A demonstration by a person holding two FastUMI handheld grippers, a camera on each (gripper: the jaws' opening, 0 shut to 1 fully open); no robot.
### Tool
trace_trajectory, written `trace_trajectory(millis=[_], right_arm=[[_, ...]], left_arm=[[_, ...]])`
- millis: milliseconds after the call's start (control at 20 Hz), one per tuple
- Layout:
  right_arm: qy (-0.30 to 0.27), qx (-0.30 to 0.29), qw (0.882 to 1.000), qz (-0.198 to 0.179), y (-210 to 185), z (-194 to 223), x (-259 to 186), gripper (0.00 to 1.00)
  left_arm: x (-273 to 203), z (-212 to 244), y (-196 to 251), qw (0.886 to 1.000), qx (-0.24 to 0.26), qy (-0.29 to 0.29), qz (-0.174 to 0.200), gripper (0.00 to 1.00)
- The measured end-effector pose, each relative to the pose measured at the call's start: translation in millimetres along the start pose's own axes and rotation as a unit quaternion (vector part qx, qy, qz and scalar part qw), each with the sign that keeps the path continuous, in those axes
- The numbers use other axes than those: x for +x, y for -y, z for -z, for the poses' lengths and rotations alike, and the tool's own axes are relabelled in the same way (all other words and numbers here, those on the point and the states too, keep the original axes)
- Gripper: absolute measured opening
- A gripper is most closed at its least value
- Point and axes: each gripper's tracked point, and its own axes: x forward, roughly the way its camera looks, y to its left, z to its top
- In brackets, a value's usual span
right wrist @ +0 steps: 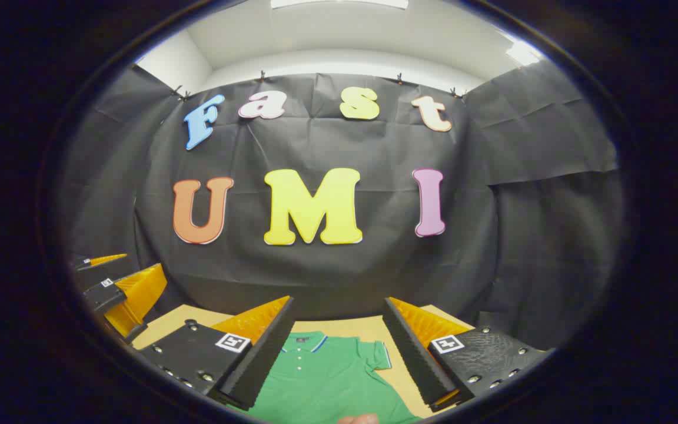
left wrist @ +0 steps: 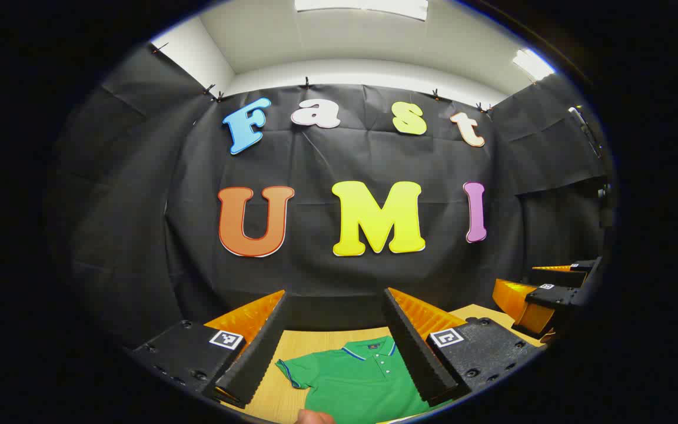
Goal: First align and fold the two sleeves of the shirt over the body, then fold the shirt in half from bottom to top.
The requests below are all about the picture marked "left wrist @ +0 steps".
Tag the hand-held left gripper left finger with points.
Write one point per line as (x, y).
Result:
(256, 353)

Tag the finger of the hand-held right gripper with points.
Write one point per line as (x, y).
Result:
(557, 278)
(551, 297)

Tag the ceiling light panel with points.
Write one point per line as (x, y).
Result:
(362, 7)
(532, 63)

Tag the black backdrop cloth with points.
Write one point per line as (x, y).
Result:
(315, 159)

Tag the green T-shirt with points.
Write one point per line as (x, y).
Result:
(356, 383)

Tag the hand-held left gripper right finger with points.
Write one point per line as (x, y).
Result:
(415, 353)

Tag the row of black cloth clips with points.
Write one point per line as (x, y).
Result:
(306, 82)

